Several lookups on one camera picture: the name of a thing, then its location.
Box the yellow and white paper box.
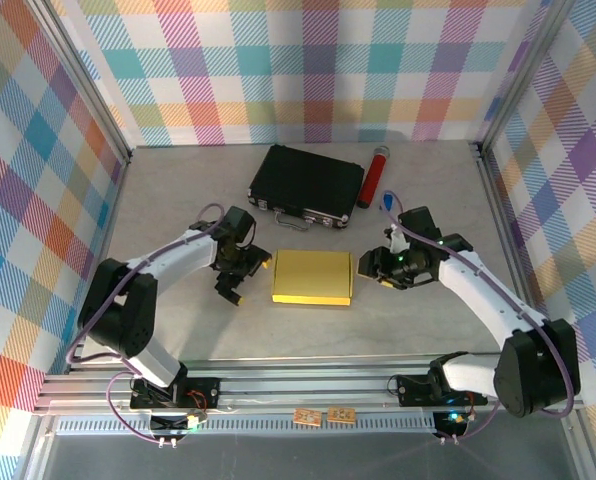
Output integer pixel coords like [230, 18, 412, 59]
[271, 249, 357, 307]

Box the black briefcase with metal trim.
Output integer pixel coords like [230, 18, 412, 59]
[246, 144, 367, 232]

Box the red microphone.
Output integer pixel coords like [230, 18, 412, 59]
[355, 144, 392, 210]

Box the small black controller board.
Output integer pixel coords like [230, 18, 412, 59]
[149, 408, 203, 435]
[433, 409, 472, 437]

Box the white cable connector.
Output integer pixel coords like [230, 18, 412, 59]
[387, 227, 410, 254]

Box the aluminium side rail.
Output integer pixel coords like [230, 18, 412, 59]
[70, 149, 135, 351]
[470, 142, 549, 326]

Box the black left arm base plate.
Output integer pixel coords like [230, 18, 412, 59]
[129, 377, 223, 410]

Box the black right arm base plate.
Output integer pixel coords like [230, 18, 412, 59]
[395, 373, 489, 407]

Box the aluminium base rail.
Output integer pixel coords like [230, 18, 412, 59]
[32, 352, 587, 416]

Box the slotted grey cable duct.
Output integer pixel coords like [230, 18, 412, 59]
[55, 417, 442, 437]

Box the aluminium frame post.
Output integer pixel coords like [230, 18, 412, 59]
[27, 0, 134, 166]
[472, 0, 579, 156]

